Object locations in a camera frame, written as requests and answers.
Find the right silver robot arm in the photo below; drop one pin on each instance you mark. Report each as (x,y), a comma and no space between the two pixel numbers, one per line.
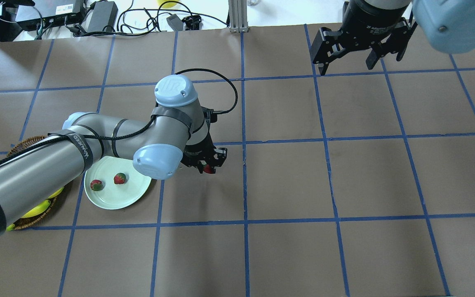
(449,25)

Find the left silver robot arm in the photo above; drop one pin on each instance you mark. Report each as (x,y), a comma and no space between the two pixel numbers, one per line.
(176,133)

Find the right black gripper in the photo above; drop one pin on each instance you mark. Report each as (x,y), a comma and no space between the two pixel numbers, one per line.
(375,18)

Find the light green plate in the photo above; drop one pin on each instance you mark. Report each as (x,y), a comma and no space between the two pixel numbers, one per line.
(114,197)

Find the red strawberry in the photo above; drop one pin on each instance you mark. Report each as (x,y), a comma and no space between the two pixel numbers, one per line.
(120,178)
(208,169)
(96,185)

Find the yellow banana bunch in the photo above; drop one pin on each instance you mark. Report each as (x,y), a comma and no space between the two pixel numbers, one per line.
(37,214)

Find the brown wicker basket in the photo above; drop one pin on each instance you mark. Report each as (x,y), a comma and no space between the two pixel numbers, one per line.
(25,144)

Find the black power adapter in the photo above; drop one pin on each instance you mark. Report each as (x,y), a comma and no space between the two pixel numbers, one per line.
(102,16)

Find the aluminium frame post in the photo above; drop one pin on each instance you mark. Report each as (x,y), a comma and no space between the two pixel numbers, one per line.
(237,16)

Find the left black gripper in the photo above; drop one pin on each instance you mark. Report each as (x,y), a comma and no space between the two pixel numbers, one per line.
(200,153)

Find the yellow tape roll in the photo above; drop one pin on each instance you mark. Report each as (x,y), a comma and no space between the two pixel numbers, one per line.
(167,4)

